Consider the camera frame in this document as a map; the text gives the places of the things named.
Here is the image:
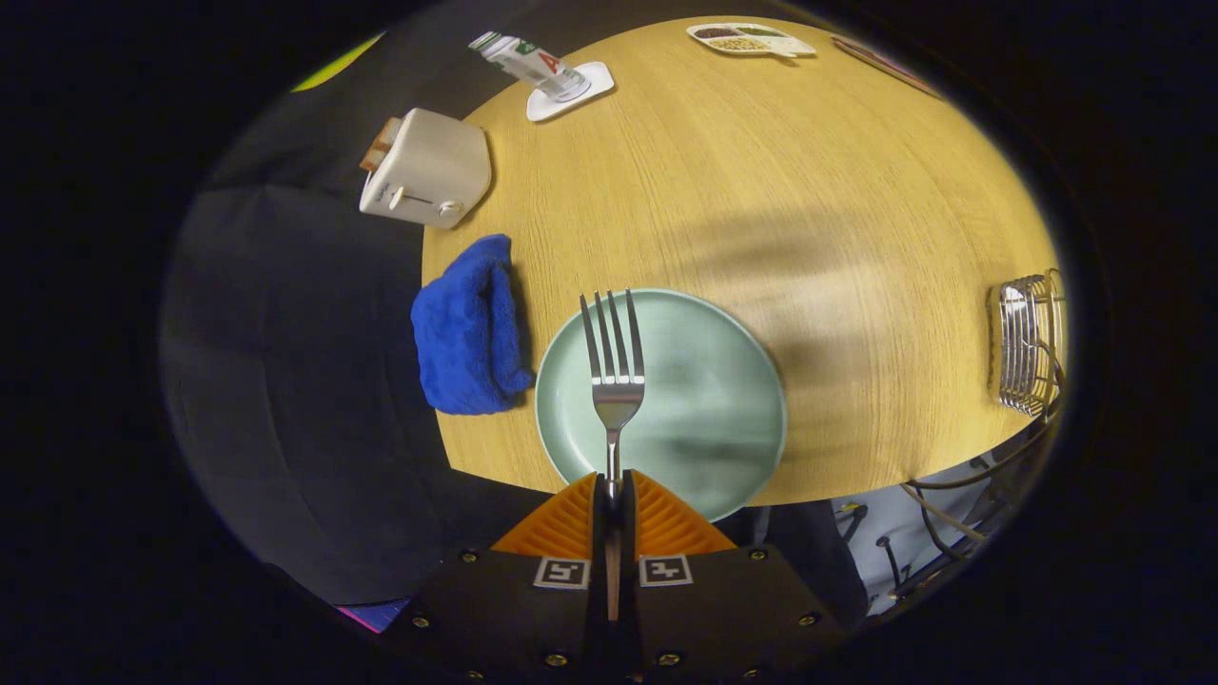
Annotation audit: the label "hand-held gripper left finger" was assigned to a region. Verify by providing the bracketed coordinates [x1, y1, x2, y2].
[404, 471, 611, 681]

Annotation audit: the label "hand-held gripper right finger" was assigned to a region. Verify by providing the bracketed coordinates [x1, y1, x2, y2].
[619, 469, 846, 681]

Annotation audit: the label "silver fork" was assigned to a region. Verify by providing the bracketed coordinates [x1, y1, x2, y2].
[580, 289, 647, 619]

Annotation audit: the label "pale green plate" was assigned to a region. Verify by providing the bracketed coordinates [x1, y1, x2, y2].
[535, 287, 789, 522]

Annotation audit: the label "colourful printed item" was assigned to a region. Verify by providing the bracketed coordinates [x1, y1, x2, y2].
[335, 597, 412, 634]

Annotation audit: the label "blue folded towel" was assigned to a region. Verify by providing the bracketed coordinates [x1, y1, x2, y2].
[410, 234, 534, 416]

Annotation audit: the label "white toaster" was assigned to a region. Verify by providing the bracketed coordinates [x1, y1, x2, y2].
[359, 108, 494, 230]

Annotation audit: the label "white square coaster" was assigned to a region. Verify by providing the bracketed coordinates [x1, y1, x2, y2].
[526, 61, 616, 123]

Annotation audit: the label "brown toast slices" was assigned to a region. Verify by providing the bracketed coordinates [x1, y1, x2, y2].
[360, 116, 403, 173]

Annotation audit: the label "clear plastic bottle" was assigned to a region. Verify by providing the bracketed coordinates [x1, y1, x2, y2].
[468, 31, 591, 103]

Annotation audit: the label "white divided bean tray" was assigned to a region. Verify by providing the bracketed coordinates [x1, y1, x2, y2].
[686, 23, 817, 58]

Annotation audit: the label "oval plate of food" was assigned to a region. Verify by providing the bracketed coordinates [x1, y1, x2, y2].
[831, 35, 943, 99]

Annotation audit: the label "beige cable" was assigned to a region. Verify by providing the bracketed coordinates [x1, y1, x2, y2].
[899, 480, 991, 543]

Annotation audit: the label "black cable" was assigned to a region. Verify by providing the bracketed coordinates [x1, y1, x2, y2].
[875, 419, 1057, 600]

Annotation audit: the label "metal wire drying rack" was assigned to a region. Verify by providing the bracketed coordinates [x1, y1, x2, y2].
[988, 268, 1067, 420]

